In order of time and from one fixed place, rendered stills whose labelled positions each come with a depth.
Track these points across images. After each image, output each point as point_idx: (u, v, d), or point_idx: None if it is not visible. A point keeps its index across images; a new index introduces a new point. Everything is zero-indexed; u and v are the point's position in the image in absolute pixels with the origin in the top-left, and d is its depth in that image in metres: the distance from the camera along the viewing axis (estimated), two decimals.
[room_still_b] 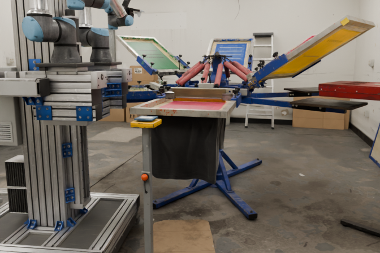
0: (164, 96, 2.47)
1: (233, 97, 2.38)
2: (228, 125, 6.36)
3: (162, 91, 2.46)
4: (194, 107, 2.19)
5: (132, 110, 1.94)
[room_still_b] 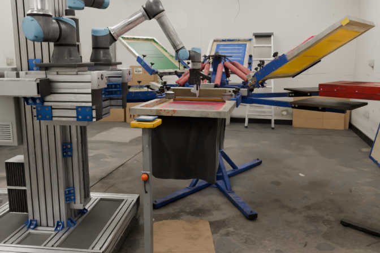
0: (164, 96, 2.47)
1: (233, 97, 2.38)
2: (228, 125, 6.36)
3: (162, 91, 2.46)
4: None
5: (132, 110, 1.94)
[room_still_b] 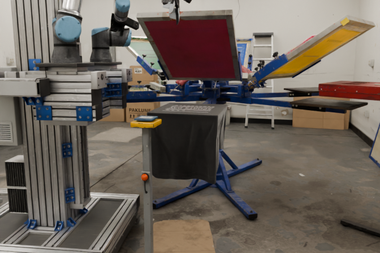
0: None
1: None
2: (228, 125, 6.36)
3: None
4: None
5: (138, 14, 1.99)
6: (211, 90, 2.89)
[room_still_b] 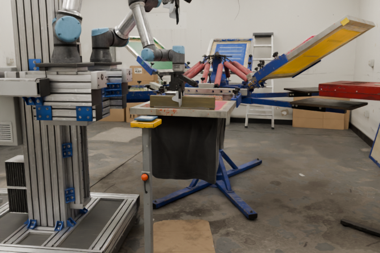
0: None
1: (233, 97, 2.38)
2: (228, 125, 6.36)
3: (162, 91, 2.46)
4: None
5: (132, 110, 1.94)
6: None
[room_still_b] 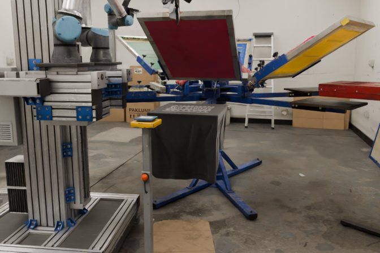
0: None
1: None
2: (228, 125, 6.36)
3: None
4: None
5: (138, 14, 1.99)
6: (211, 90, 2.89)
